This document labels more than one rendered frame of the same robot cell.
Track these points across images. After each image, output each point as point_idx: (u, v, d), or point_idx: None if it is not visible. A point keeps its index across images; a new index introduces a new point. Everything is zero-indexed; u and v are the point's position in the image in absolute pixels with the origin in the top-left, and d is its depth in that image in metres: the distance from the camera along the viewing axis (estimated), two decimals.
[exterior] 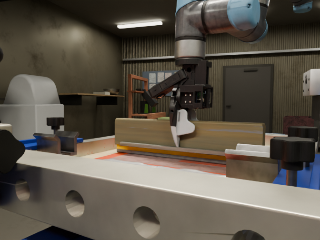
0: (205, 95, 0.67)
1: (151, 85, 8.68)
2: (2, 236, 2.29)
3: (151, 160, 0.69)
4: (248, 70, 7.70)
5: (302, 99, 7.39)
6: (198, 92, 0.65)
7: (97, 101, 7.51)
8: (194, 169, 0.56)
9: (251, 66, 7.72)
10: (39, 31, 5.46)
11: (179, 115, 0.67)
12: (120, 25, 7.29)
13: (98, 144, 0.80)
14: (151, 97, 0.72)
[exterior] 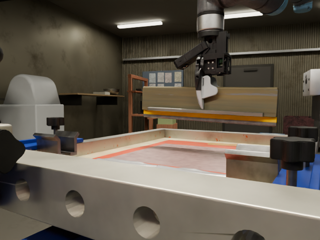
0: (225, 63, 0.77)
1: (151, 85, 8.68)
2: (2, 236, 2.29)
3: (151, 159, 0.69)
4: (248, 70, 7.70)
5: (302, 99, 7.39)
6: (219, 59, 0.75)
7: (97, 101, 7.51)
8: (194, 168, 0.56)
9: (251, 66, 7.72)
10: (39, 31, 5.46)
11: (203, 81, 0.77)
12: (120, 25, 7.29)
13: (98, 144, 0.80)
14: (177, 68, 0.82)
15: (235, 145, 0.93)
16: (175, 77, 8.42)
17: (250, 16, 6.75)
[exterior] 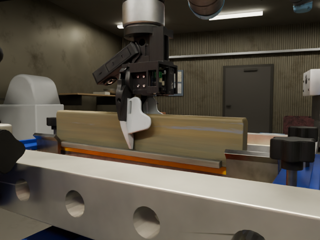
0: (165, 77, 0.49)
1: None
2: (2, 236, 2.29)
3: None
4: (248, 70, 7.70)
5: (302, 99, 7.39)
6: (154, 71, 0.47)
7: (97, 101, 7.51)
8: None
9: (251, 66, 7.72)
10: (39, 31, 5.46)
11: (131, 106, 0.49)
12: (120, 25, 7.29)
13: None
14: (96, 84, 0.53)
15: None
16: (175, 77, 8.42)
17: (250, 16, 6.75)
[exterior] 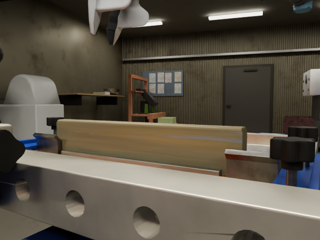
0: None
1: (151, 85, 8.68)
2: (2, 236, 2.29)
3: None
4: (248, 70, 7.70)
5: (302, 99, 7.39)
6: None
7: (97, 101, 7.51)
8: None
9: (251, 66, 7.72)
10: (39, 31, 5.46)
11: None
12: None
13: None
14: None
15: None
16: (175, 77, 8.42)
17: (250, 16, 6.75)
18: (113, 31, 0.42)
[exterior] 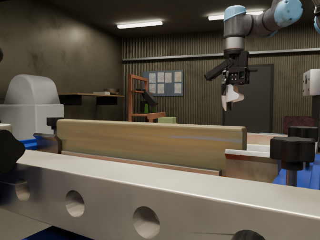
0: None
1: (151, 85, 8.68)
2: (2, 236, 2.29)
3: None
4: None
5: (302, 99, 7.39)
6: None
7: (97, 101, 7.51)
8: None
9: (251, 66, 7.72)
10: (39, 31, 5.46)
11: None
12: (120, 25, 7.29)
13: None
14: None
15: None
16: (175, 77, 8.42)
17: None
18: None
